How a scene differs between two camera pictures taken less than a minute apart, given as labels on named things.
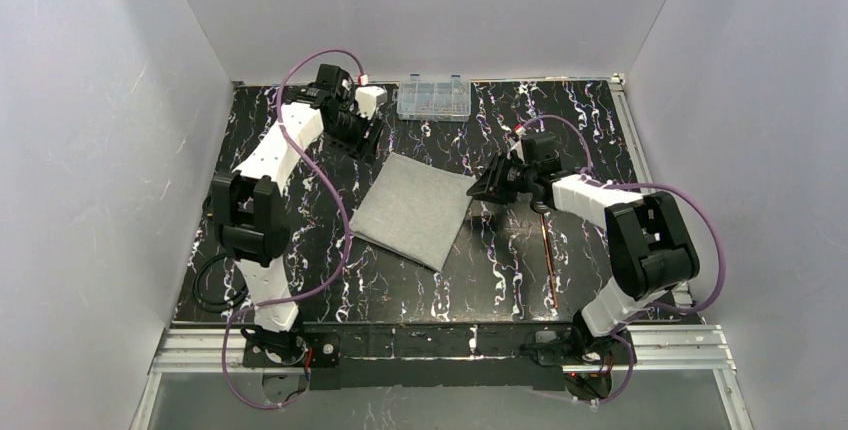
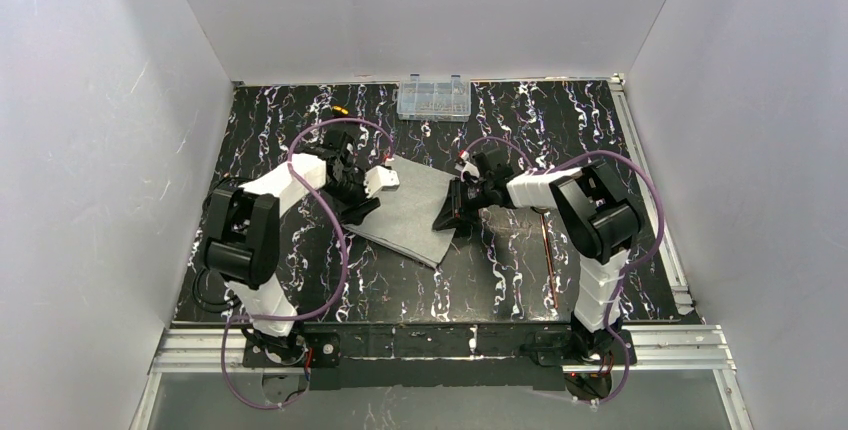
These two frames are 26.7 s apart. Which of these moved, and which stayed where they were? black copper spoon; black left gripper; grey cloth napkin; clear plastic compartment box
Moved: black left gripper
Stayed: black copper spoon; clear plastic compartment box; grey cloth napkin
